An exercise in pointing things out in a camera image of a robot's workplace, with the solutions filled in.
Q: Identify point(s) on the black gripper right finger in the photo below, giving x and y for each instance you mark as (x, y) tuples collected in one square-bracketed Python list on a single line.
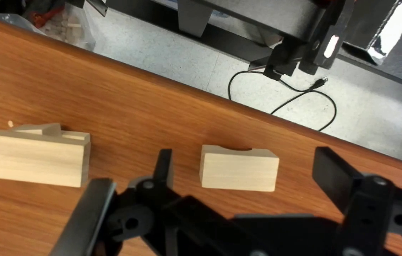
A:
[(361, 204)]

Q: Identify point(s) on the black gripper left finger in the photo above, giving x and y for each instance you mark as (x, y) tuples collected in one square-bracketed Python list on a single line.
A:
[(150, 204)]

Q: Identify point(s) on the wooden arch block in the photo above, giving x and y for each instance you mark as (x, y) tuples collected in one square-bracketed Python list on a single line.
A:
[(237, 172)]

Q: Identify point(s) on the small notched wooden block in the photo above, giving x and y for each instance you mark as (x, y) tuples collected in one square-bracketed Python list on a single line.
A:
[(44, 128)]

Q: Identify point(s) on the long flat wooden block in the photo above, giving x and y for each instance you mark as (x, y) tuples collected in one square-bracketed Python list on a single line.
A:
[(24, 158)]

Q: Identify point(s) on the clear plastic bag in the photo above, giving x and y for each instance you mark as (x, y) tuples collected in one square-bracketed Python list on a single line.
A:
[(44, 19)]

